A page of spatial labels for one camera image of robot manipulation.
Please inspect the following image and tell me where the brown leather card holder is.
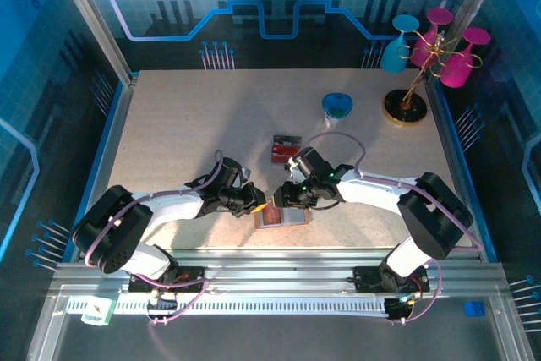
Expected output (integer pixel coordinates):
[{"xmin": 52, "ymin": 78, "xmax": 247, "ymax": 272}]
[{"xmin": 253, "ymin": 204, "xmax": 314, "ymax": 231}]

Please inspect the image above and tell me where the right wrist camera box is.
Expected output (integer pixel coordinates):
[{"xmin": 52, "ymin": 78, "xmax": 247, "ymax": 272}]
[{"xmin": 285, "ymin": 161, "xmax": 303, "ymax": 183}]

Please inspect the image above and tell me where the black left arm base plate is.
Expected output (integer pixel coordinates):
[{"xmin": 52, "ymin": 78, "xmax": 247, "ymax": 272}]
[{"xmin": 128, "ymin": 265, "xmax": 208, "ymax": 294}]

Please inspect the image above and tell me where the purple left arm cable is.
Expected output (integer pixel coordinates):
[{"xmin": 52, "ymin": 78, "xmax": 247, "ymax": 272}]
[{"xmin": 83, "ymin": 149, "xmax": 225, "ymax": 361}]

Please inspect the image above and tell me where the magenta wine glass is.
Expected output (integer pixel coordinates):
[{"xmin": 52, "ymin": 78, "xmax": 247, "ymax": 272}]
[
  {"xmin": 439, "ymin": 26, "xmax": 492, "ymax": 90},
  {"xmin": 412, "ymin": 8, "xmax": 455, "ymax": 69}
]

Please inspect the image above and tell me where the green and white small box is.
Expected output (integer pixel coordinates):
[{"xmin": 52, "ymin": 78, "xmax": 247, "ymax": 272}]
[{"xmin": 80, "ymin": 296, "xmax": 117, "ymax": 327}]

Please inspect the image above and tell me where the blue-edged aluminium side rail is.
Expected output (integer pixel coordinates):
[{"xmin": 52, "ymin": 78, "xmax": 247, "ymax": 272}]
[
  {"xmin": 62, "ymin": 71, "xmax": 140, "ymax": 263},
  {"xmin": 424, "ymin": 71, "xmax": 499, "ymax": 263}
]

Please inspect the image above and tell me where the blue wine glass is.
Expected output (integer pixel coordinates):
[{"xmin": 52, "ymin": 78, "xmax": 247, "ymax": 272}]
[{"xmin": 380, "ymin": 14, "xmax": 421, "ymax": 75}]

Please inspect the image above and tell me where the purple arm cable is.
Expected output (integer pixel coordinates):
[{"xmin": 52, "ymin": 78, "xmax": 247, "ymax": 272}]
[
  {"xmin": 83, "ymin": 149, "xmax": 225, "ymax": 361},
  {"xmin": 306, "ymin": 131, "xmax": 485, "ymax": 326}
]

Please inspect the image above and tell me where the small blue block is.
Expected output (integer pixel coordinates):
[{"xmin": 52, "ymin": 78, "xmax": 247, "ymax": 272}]
[{"xmin": 463, "ymin": 301, "xmax": 486, "ymax": 318}]

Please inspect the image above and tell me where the black connector board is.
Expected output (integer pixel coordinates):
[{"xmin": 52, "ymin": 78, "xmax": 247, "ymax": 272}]
[
  {"xmin": 385, "ymin": 295, "xmax": 418, "ymax": 323},
  {"xmin": 146, "ymin": 288, "xmax": 178, "ymax": 324}
]

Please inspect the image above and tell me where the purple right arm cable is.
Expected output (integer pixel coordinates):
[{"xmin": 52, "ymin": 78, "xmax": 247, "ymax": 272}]
[{"xmin": 306, "ymin": 131, "xmax": 485, "ymax": 326}]

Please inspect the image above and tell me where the clear plastic card stand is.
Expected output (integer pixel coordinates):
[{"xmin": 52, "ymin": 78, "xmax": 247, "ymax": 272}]
[{"xmin": 269, "ymin": 132, "xmax": 303, "ymax": 166}]

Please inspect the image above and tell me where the white cup with blue lid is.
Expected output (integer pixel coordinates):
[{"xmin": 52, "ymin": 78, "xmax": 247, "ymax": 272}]
[{"xmin": 321, "ymin": 92, "xmax": 354, "ymax": 131}]

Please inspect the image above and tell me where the white slotted cable duct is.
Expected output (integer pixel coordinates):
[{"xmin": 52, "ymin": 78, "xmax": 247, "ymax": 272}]
[{"xmin": 67, "ymin": 296, "xmax": 388, "ymax": 318}]

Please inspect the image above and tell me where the red credit card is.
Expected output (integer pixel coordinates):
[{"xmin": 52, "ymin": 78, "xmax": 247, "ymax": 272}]
[
  {"xmin": 270, "ymin": 144, "xmax": 302, "ymax": 165},
  {"xmin": 260, "ymin": 205, "xmax": 286, "ymax": 227}
]

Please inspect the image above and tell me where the gold wire glass rack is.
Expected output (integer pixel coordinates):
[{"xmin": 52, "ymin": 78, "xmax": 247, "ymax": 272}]
[{"xmin": 382, "ymin": 29, "xmax": 484, "ymax": 128}]

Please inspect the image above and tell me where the black credit card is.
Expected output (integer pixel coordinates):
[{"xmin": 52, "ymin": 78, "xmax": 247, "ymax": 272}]
[{"xmin": 273, "ymin": 134, "xmax": 303, "ymax": 149}]

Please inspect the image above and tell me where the aluminium front beam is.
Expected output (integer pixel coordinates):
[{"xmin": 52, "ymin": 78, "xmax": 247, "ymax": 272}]
[{"xmin": 50, "ymin": 249, "xmax": 512, "ymax": 299}]

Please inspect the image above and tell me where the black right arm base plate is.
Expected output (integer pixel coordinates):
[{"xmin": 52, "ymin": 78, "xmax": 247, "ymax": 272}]
[{"xmin": 352, "ymin": 265, "xmax": 431, "ymax": 294}]

